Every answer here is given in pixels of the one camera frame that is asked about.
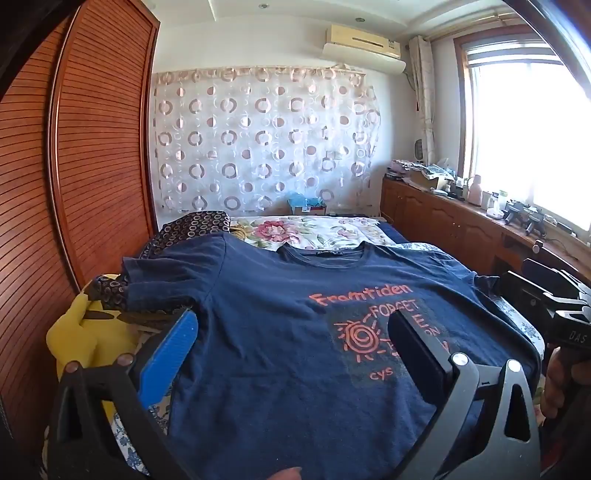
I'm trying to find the blue floral bed sheet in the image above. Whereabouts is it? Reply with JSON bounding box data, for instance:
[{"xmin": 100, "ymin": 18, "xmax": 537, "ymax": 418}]
[{"xmin": 39, "ymin": 242, "xmax": 543, "ymax": 480}]

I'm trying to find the black handheld device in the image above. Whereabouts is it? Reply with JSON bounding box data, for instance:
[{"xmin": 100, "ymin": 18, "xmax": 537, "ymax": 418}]
[
  {"xmin": 504, "ymin": 200, "xmax": 530, "ymax": 226},
  {"xmin": 526, "ymin": 210, "xmax": 549, "ymax": 237}
]

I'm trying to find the cluttered cardboard box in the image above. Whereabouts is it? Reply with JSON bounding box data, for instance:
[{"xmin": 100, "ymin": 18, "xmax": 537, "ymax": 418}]
[{"xmin": 409, "ymin": 159, "xmax": 456, "ymax": 193}]

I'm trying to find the dark blue bed sheet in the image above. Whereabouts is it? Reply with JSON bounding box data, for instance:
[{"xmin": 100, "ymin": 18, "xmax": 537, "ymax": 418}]
[{"xmin": 378, "ymin": 220, "xmax": 413, "ymax": 244}]

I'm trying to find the dark circle-print cloth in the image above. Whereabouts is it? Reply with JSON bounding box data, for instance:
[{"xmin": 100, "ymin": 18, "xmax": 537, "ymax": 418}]
[{"xmin": 88, "ymin": 210, "xmax": 232, "ymax": 311}]

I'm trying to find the floral quilt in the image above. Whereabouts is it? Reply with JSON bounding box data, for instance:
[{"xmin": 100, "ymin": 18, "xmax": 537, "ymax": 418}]
[{"xmin": 230, "ymin": 215, "xmax": 399, "ymax": 253}]

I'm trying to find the wooden side cabinet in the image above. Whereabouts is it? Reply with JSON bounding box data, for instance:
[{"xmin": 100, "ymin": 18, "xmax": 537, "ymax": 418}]
[{"xmin": 380, "ymin": 178, "xmax": 591, "ymax": 298}]

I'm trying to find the yellow plush toy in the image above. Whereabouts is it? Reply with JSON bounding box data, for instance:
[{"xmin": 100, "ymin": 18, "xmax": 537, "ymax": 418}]
[{"xmin": 46, "ymin": 274, "xmax": 139, "ymax": 416}]

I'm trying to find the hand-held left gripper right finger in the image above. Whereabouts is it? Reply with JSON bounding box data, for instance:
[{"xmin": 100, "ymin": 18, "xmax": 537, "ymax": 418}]
[{"xmin": 387, "ymin": 308, "xmax": 542, "ymax": 480}]

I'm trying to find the window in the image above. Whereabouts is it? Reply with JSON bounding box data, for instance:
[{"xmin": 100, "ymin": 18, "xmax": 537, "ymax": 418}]
[{"xmin": 454, "ymin": 28, "xmax": 591, "ymax": 237}]

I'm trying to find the wooden slatted wardrobe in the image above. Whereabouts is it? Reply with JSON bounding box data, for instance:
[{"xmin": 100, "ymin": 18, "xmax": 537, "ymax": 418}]
[{"xmin": 0, "ymin": 0, "xmax": 161, "ymax": 480}]

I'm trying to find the pile of folded cloths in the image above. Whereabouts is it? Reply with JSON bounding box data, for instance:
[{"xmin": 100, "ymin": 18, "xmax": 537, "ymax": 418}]
[{"xmin": 385, "ymin": 159, "xmax": 416, "ymax": 182}]

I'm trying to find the sheer circle-print wall curtain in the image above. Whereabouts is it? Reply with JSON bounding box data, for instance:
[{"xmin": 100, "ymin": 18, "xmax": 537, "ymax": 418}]
[{"xmin": 151, "ymin": 65, "xmax": 383, "ymax": 219}]

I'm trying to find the patterned window curtain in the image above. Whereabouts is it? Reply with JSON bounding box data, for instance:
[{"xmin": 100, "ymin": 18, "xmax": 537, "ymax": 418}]
[{"xmin": 407, "ymin": 36, "xmax": 438, "ymax": 168}]

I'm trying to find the white air conditioner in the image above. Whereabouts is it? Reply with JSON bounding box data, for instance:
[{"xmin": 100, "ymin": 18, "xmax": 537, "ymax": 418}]
[{"xmin": 321, "ymin": 25, "xmax": 407, "ymax": 75}]

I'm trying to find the person's right hand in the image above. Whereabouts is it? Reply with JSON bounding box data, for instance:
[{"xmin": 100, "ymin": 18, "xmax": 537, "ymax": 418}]
[{"xmin": 539, "ymin": 346, "xmax": 574, "ymax": 420}]

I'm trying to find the navy blue printed t-shirt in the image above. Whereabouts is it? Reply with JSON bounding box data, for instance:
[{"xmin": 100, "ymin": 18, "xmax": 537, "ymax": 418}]
[{"xmin": 122, "ymin": 232, "xmax": 542, "ymax": 480}]

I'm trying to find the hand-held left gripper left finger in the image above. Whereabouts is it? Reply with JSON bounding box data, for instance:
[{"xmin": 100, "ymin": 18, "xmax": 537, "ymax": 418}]
[{"xmin": 46, "ymin": 307, "xmax": 200, "ymax": 480}]

